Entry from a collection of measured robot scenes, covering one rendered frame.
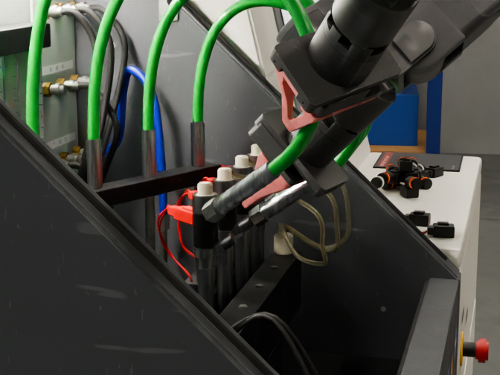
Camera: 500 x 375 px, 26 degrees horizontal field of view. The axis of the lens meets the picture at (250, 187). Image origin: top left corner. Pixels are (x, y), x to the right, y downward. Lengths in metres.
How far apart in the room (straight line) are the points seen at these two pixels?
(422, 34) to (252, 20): 0.49
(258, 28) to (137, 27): 0.17
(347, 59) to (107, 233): 0.24
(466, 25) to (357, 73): 0.20
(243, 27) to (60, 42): 0.25
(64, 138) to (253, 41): 0.29
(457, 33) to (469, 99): 6.54
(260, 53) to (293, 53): 0.58
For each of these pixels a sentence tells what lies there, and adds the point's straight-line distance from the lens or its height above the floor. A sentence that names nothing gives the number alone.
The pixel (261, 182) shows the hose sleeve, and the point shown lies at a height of 1.16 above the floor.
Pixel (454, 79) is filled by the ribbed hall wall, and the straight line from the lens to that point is 7.59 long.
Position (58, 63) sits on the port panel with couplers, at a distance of 1.48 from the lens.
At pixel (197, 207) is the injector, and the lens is 1.17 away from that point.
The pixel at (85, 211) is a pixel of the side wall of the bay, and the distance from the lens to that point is 0.84.
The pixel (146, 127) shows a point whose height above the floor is 1.16.
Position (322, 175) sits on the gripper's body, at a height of 1.15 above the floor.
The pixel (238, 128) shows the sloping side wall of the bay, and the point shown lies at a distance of 1.47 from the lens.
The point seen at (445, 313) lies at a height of 0.95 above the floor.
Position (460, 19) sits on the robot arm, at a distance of 1.07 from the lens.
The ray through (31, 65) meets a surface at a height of 1.25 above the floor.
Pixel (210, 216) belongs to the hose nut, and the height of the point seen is 1.12.
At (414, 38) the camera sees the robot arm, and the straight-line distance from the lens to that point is 1.05.
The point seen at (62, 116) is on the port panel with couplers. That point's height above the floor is 1.16.
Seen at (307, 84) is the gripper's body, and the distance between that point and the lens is 0.91.
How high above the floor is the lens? 1.38
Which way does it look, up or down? 12 degrees down
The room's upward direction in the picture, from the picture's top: straight up
